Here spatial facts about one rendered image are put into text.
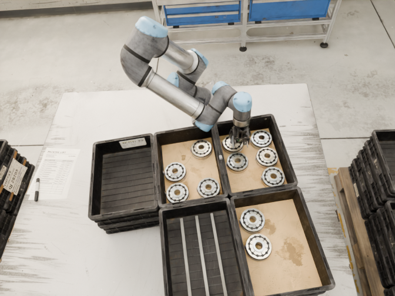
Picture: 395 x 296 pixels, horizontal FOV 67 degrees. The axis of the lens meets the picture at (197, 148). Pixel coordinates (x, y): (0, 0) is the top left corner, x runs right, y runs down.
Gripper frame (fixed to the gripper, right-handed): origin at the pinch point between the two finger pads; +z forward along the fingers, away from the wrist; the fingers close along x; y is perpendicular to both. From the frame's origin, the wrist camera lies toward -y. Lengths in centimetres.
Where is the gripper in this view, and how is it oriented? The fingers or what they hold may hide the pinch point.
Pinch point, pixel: (238, 143)
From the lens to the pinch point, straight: 149.5
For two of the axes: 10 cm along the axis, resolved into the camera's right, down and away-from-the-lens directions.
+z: 0.8, 5.4, 8.4
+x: 10.0, -0.6, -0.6
